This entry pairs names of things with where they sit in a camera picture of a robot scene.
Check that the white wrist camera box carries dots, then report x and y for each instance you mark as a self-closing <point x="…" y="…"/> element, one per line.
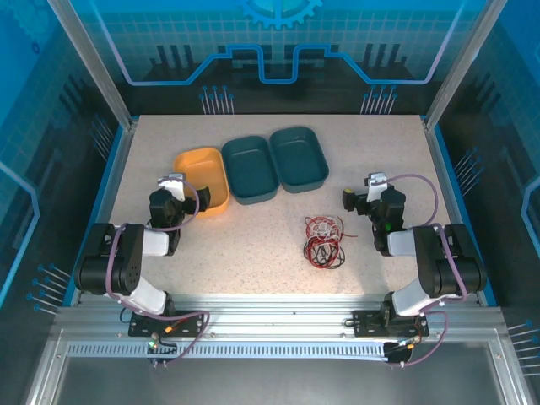
<point x="374" y="183"/>
<point x="173" y="185"/>

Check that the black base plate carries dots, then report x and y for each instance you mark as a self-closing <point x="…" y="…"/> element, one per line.
<point x="365" y="322"/>
<point x="190" y="325"/>

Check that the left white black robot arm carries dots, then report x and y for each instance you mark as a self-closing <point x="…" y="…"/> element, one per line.
<point x="126" y="261"/>

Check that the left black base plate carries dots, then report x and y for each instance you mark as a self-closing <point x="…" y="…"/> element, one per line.
<point x="190" y="325"/>

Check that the steel lower panel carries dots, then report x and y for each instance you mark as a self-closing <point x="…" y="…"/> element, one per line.
<point x="270" y="384"/>

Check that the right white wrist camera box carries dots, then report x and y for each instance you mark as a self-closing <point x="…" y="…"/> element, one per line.
<point x="374" y="183"/>

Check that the orange plastic bin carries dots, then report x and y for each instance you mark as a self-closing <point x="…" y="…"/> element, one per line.
<point x="202" y="164"/>

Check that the aluminium frame post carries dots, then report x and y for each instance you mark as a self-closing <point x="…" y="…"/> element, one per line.
<point x="95" y="63"/>
<point x="463" y="63"/>

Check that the teal plastic bin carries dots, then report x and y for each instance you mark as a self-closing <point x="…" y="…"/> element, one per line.
<point x="297" y="156"/>
<point x="249" y="169"/>

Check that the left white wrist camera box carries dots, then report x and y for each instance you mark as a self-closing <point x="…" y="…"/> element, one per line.
<point x="173" y="185"/>

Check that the aluminium side rail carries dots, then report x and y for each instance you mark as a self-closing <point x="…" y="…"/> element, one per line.
<point x="434" y="139"/>
<point x="125" y="139"/>

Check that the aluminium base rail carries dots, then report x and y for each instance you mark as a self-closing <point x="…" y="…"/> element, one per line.
<point x="274" y="314"/>

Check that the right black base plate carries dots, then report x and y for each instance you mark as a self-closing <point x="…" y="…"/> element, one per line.
<point x="365" y="322"/>

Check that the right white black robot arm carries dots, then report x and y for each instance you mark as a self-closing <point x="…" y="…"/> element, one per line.
<point x="447" y="266"/>

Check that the black connector hub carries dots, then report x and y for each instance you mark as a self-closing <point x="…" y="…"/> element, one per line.
<point x="162" y="356"/>
<point x="398" y="356"/>

